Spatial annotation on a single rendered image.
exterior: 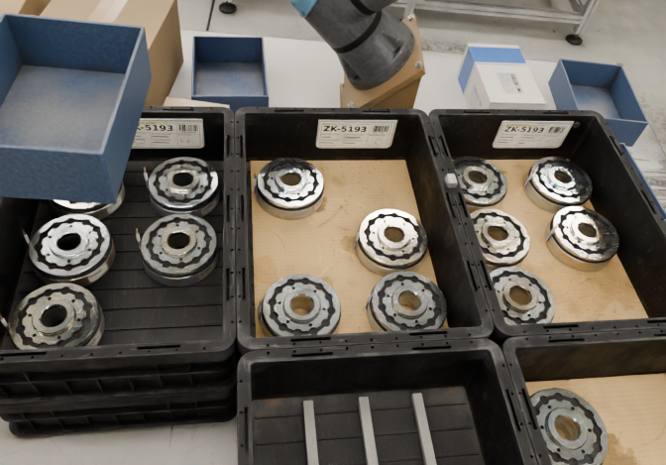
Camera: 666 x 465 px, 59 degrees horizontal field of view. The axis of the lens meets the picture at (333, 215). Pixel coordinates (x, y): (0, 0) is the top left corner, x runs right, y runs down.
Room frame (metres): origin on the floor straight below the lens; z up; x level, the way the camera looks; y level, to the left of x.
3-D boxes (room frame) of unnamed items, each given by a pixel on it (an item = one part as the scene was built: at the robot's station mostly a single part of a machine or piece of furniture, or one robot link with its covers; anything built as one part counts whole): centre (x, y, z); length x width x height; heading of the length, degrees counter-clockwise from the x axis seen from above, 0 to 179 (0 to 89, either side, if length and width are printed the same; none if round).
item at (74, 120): (0.43, 0.30, 1.10); 0.20 x 0.15 x 0.07; 8
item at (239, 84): (0.97, 0.26, 0.73); 0.20 x 0.15 x 0.07; 15
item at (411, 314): (0.42, -0.12, 0.86); 0.05 x 0.05 x 0.01
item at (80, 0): (0.89, 0.49, 0.78); 0.30 x 0.22 x 0.16; 1
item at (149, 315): (0.44, 0.27, 0.87); 0.40 x 0.30 x 0.11; 14
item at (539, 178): (0.70, -0.36, 0.86); 0.10 x 0.10 x 0.01
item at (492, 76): (1.08, -0.31, 0.74); 0.20 x 0.12 x 0.09; 13
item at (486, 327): (0.51, -0.02, 0.92); 0.40 x 0.30 x 0.02; 14
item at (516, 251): (0.56, -0.24, 0.86); 0.10 x 0.10 x 0.01
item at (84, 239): (0.42, 0.34, 0.86); 0.05 x 0.05 x 0.01
